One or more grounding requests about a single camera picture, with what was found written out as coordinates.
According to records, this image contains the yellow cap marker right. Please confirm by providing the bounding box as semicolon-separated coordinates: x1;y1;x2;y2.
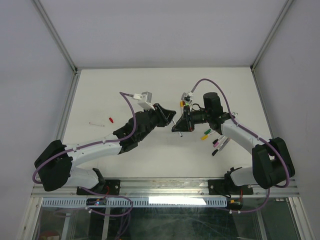
201;132;215;141

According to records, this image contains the blue cap marker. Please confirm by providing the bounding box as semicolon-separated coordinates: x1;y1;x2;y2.
172;119;183;138

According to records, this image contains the black cap marker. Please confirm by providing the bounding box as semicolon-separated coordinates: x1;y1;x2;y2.
211;138;231;156

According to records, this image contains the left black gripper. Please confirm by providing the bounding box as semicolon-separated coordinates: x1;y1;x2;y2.
137;103;176;142

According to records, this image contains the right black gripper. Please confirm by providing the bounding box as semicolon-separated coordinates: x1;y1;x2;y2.
171;105;211;133

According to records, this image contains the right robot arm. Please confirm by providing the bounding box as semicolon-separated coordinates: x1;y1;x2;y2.
171;92;296;194

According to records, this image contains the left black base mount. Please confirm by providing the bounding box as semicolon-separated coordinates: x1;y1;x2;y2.
76;168;121;196

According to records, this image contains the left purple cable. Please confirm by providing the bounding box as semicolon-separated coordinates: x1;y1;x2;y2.
32;91;141;240

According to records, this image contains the white slotted cable duct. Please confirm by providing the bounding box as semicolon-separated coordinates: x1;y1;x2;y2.
42;196;228;208

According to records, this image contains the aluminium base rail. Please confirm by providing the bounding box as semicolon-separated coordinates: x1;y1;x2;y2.
31;177;300;199

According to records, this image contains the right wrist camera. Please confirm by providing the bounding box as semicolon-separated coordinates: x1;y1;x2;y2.
181;91;194;106

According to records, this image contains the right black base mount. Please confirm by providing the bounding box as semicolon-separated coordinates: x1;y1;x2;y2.
208;167;254;198

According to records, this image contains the magenta cap marker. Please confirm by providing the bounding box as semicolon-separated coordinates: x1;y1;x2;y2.
212;135;229;148

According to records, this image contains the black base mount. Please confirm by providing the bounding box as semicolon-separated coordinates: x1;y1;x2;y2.
76;168;121;196
208;167;254;198

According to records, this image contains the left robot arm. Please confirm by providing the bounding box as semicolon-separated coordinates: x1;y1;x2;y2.
33;103;176;195

